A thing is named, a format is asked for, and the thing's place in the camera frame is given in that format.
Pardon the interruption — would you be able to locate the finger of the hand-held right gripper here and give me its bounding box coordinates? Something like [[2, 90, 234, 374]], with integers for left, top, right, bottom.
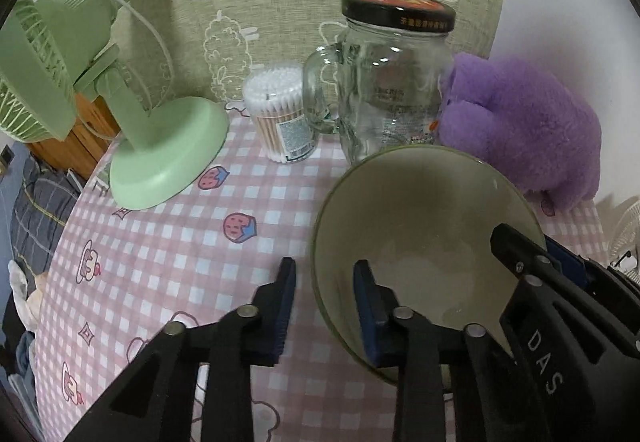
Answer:
[[546, 236, 640, 353], [491, 223, 563, 281]]

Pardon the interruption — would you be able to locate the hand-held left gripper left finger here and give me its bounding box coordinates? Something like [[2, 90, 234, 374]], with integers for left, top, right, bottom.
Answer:
[[65, 258, 297, 442]]

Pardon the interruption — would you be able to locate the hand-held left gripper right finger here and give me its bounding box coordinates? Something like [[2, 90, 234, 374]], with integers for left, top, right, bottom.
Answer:
[[353, 260, 546, 442]]

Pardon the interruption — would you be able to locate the white standing fan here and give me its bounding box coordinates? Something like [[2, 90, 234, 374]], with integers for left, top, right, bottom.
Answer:
[[606, 197, 640, 284]]

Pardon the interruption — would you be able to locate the pink checked tablecloth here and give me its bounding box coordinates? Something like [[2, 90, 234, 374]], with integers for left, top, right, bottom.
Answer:
[[35, 107, 614, 442]]

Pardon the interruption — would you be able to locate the purple plush toy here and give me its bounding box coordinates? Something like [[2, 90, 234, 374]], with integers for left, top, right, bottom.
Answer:
[[436, 52, 603, 214]]

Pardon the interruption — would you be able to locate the green desk fan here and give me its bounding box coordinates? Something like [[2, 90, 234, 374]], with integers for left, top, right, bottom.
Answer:
[[0, 0, 231, 211]]

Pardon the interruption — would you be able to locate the cotton swab container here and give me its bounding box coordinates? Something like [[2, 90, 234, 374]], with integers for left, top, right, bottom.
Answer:
[[242, 64, 319, 164]]

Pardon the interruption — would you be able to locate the glass jar with black lid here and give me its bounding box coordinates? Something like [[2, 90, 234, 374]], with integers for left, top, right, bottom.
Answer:
[[336, 0, 457, 166]]

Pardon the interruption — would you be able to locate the pile of clothes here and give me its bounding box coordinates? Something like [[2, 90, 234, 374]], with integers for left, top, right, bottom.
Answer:
[[0, 257, 51, 423]]

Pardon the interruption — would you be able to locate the blue plaid blanket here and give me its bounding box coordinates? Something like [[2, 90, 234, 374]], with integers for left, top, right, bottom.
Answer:
[[0, 142, 84, 275]]

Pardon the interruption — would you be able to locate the white desk fan cable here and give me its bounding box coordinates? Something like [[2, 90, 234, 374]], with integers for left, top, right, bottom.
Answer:
[[65, 0, 174, 119]]

